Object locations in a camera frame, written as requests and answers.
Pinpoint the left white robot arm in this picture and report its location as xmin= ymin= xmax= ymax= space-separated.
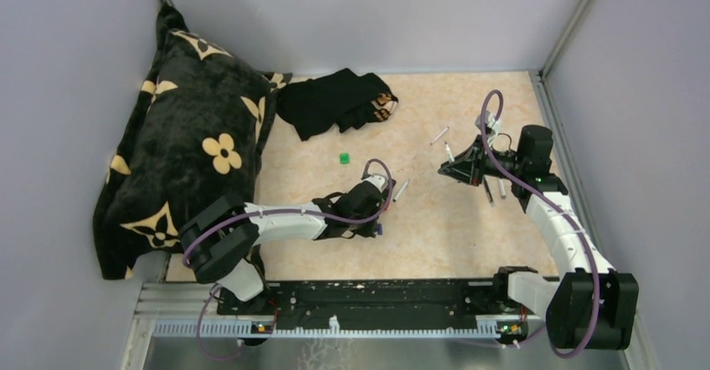
xmin=179 ymin=174 xmax=395 ymax=315

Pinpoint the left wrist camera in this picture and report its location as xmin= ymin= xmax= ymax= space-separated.
xmin=364 ymin=174 xmax=388 ymax=193

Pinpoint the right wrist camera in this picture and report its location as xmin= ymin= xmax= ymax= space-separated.
xmin=476 ymin=110 xmax=502 ymax=146

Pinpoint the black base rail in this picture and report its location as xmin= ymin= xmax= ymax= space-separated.
xmin=217 ymin=278 xmax=537 ymax=334

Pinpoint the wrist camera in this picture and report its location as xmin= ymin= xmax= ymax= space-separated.
xmin=476 ymin=110 xmax=502 ymax=146
xmin=364 ymin=174 xmax=388 ymax=193

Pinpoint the black floral plush pillow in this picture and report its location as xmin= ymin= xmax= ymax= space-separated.
xmin=92 ymin=4 xmax=292 ymax=280

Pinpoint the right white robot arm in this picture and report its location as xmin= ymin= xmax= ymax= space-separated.
xmin=438 ymin=125 xmax=639 ymax=351

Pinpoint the black folded cloth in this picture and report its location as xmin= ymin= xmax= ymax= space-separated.
xmin=277 ymin=69 xmax=399 ymax=141

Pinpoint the white pen with clip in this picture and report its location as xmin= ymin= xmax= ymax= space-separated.
xmin=444 ymin=141 xmax=455 ymax=162

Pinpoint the green small cap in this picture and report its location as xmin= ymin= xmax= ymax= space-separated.
xmin=339 ymin=153 xmax=350 ymax=165

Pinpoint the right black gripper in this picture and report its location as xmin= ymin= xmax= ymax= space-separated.
xmin=440 ymin=134 xmax=525 ymax=187

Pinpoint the black thin pen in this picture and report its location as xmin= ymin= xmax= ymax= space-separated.
xmin=482 ymin=178 xmax=495 ymax=207

